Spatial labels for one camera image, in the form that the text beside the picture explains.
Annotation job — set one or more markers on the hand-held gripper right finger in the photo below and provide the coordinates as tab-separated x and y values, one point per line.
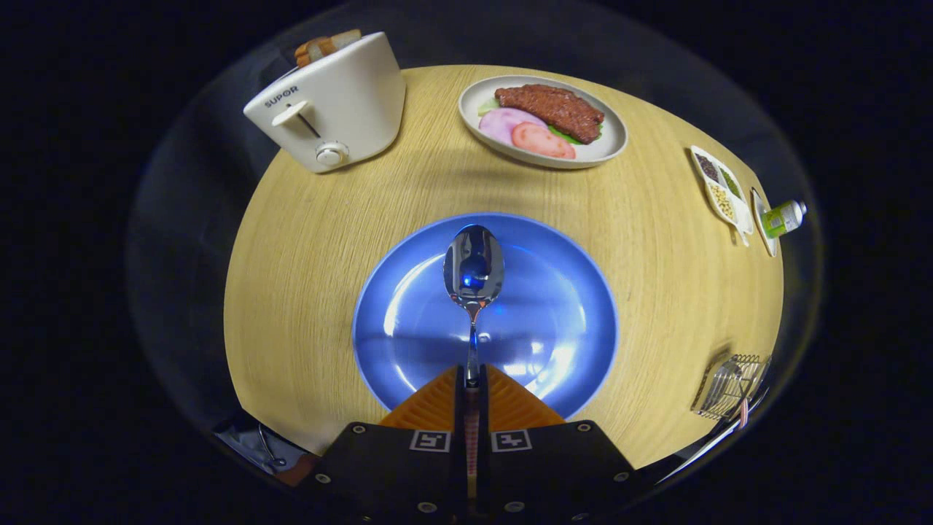
483	437

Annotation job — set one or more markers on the white toaster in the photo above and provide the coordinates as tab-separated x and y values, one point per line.
342	95

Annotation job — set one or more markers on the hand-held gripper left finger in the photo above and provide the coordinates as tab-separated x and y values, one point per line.
461	437

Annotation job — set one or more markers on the red ham slice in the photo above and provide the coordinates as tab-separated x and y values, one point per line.
543	140

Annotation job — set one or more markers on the pink ham slice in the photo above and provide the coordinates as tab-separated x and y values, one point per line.
503	124

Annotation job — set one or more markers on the grey bag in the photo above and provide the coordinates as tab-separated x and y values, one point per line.
255	445

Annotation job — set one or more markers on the brown steak piece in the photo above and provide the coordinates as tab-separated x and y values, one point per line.
554	109

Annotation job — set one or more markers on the white coaster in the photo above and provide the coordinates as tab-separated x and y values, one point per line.
762	235

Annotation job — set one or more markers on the white divided tray with beans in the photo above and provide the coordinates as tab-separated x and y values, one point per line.
740	215

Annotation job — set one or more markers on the silver bottle with green label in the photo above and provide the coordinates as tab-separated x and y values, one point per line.
781	219

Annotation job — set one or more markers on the cream plate with meat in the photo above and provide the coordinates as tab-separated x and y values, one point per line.
474	98

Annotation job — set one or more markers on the blue plate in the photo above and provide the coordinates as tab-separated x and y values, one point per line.
554	306

